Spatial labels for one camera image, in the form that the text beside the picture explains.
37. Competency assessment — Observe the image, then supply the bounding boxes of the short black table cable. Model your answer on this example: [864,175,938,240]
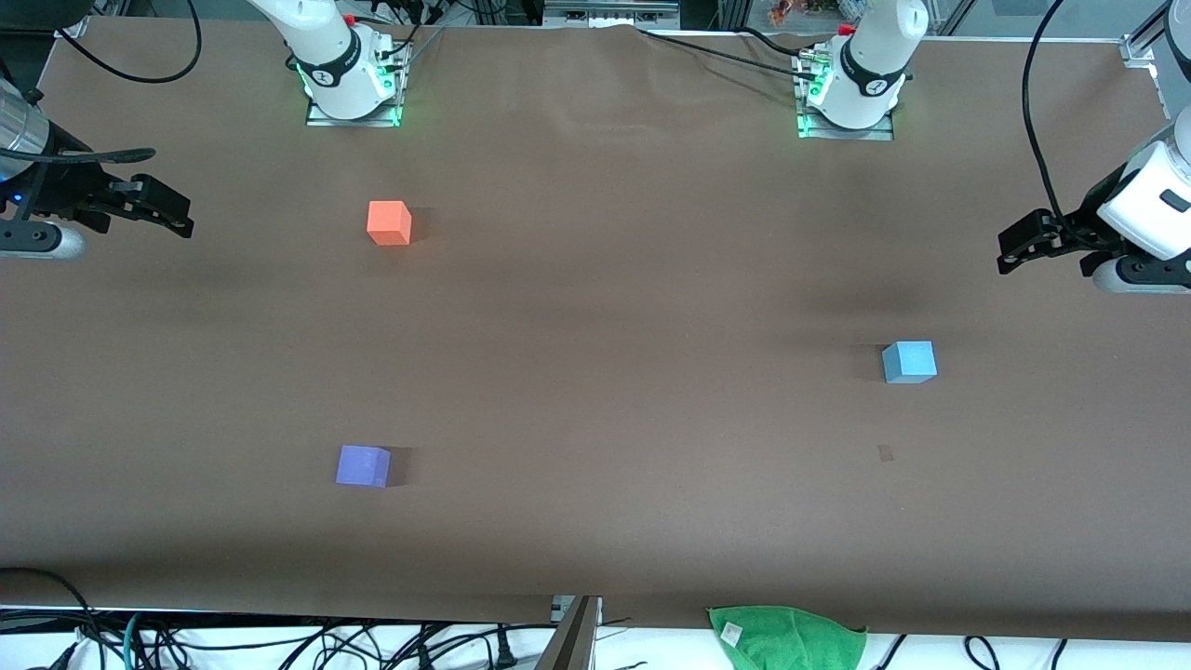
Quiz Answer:
[733,26,815,57]

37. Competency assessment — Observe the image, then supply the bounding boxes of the thin grey cable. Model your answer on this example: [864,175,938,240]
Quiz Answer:
[400,26,448,70]

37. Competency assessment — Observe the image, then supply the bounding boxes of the grey metal pole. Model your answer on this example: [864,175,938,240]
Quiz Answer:
[535,596,601,670]

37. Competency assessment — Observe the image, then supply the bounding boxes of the black cable tangle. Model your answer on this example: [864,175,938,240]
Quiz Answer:
[140,618,559,670]

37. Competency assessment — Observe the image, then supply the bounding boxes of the green cloth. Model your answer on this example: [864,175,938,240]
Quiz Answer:
[707,605,869,670]

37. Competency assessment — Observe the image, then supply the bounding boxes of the purple foam block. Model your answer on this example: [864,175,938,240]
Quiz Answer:
[335,445,393,489]

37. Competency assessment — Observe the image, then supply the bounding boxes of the aluminium frame bracket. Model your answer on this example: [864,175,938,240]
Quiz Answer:
[54,0,98,40]
[1119,0,1175,68]

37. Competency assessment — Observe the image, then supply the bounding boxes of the brown table cover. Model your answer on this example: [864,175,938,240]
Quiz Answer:
[0,17,1191,643]

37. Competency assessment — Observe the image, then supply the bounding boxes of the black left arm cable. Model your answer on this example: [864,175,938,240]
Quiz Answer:
[1021,0,1082,234]

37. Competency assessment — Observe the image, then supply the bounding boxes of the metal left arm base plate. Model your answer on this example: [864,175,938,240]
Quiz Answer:
[794,51,897,142]

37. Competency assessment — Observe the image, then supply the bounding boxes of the long black table cable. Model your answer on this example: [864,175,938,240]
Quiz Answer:
[636,28,822,77]

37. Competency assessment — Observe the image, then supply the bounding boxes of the colourful background objects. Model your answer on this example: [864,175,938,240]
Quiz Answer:
[767,0,840,26]

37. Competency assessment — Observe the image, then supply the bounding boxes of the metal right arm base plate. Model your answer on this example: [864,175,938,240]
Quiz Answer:
[304,45,411,128]

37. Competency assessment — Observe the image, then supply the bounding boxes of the silver power strip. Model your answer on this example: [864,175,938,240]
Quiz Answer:
[543,0,682,30]

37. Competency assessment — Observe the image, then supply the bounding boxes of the black looped floor cable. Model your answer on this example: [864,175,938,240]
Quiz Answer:
[0,567,105,670]

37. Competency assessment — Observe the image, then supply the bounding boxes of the orange foam block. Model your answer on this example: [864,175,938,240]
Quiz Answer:
[367,200,413,248]

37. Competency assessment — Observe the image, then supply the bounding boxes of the light blue foam block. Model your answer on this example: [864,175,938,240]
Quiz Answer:
[881,341,939,385]

